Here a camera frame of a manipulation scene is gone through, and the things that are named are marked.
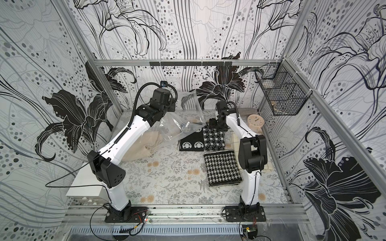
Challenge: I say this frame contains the clear plastic vacuum bag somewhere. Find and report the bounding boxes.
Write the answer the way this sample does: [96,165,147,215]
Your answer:
[145,90,206,152]

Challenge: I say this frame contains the black patterned cloth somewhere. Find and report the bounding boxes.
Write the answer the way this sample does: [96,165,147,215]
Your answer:
[179,126,225,152]

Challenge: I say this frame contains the cream checked scarf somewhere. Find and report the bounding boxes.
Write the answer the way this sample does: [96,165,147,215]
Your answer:
[231,132,275,172]

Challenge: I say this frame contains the beige fluffy cloth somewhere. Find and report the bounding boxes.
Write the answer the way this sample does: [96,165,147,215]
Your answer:
[121,132,162,163]

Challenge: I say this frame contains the black white houndstooth scarf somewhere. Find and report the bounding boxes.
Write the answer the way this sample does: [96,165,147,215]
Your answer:
[204,150,242,187]

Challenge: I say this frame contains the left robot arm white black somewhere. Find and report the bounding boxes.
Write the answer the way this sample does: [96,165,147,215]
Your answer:
[87,82,178,212]

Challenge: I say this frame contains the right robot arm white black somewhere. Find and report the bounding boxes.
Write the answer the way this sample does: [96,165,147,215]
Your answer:
[209,100,268,214]

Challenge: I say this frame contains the grey sponge block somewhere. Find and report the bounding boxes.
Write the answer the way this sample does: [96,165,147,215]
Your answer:
[238,108,258,117]

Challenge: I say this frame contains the pink round clock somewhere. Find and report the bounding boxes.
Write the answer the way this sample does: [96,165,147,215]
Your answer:
[247,114,265,133]

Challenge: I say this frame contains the white box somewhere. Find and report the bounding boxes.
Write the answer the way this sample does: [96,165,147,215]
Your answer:
[66,164,108,202]

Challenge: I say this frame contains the small green circuit board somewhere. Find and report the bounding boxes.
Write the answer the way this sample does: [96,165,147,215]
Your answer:
[242,226,258,240]

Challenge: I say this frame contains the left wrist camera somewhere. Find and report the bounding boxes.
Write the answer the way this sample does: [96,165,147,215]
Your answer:
[160,80,168,88]

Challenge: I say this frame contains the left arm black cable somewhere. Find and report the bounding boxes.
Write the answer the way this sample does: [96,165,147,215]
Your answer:
[45,81,179,241]

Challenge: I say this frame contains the black wall bar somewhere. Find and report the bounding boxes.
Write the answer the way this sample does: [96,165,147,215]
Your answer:
[149,61,233,66]

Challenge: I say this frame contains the black wire basket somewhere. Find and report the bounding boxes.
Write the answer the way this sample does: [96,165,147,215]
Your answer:
[254,61,308,116]

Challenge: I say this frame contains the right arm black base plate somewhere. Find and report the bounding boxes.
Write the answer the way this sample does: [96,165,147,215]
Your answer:
[221,205,266,223]

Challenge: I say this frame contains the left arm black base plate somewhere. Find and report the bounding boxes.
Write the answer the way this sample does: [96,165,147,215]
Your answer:
[105,206,148,224]

